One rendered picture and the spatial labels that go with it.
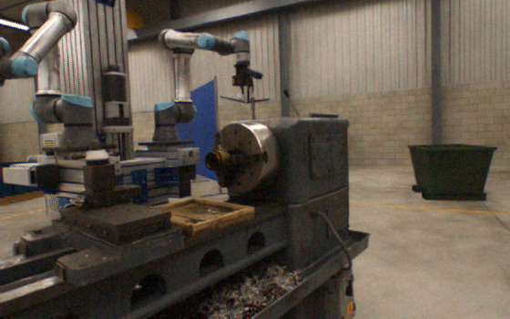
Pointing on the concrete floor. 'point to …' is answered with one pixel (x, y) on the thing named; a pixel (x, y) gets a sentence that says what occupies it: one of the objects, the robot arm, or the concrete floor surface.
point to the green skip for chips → (451, 170)
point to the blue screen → (203, 128)
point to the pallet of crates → (13, 192)
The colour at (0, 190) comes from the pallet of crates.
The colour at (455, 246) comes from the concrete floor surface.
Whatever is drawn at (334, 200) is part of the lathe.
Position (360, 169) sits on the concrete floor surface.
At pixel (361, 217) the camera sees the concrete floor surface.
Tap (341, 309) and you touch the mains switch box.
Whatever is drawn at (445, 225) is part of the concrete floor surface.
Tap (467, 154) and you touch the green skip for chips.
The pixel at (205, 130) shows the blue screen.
